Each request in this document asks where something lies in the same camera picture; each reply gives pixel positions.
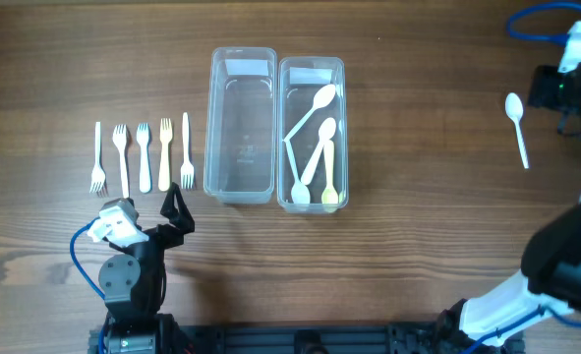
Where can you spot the yellow plastic fork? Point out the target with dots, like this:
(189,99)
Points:
(166,136)

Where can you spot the white slim plastic spoon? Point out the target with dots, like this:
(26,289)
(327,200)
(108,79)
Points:
(299,193)

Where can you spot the light blue plastic fork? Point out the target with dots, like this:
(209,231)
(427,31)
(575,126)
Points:
(143,139)

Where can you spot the left clear plastic container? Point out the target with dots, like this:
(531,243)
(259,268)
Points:
(241,123)

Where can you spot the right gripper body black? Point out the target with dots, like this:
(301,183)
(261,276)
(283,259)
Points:
(544,91)

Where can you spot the white fork tines up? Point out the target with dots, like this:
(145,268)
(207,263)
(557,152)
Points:
(120,140)

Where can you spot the right clear plastic container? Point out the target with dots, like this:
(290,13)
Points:
(299,79)

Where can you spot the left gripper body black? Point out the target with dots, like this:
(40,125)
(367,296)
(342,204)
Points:
(154,234)

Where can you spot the white plastic fork far left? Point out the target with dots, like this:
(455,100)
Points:
(98,177)

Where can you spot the yellow plastic spoon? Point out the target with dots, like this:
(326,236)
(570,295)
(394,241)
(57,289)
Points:
(329,196)

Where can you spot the clear plastic container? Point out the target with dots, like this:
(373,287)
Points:
(241,123)
(299,79)

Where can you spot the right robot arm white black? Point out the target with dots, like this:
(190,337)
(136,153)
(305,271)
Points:
(548,282)

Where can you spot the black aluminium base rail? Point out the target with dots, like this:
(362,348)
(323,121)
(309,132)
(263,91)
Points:
(395,338)

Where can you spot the white fork container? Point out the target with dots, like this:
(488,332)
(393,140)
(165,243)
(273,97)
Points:
(187,170)

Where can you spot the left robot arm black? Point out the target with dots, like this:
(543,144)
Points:
(134,281)

